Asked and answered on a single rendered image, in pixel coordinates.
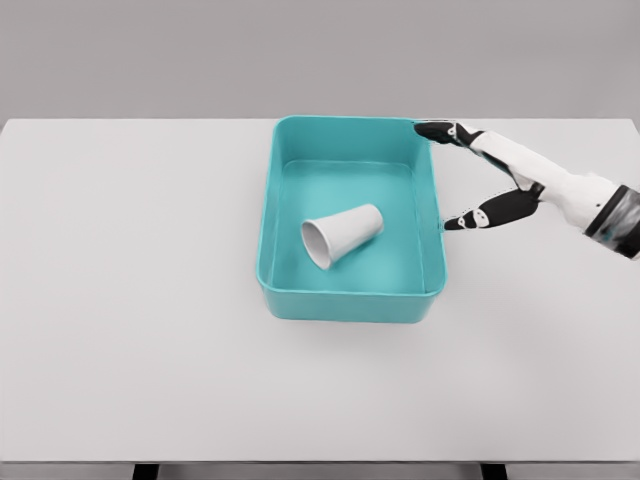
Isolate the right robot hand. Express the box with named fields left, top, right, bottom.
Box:
left=413, top=119, right=577, bottom=232

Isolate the white paper cup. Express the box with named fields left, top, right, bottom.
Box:
left=300, top=202, right=385, bottom=272

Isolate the teal plastic basket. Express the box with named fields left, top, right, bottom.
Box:
left=255, top=115, right=448, bottom=325

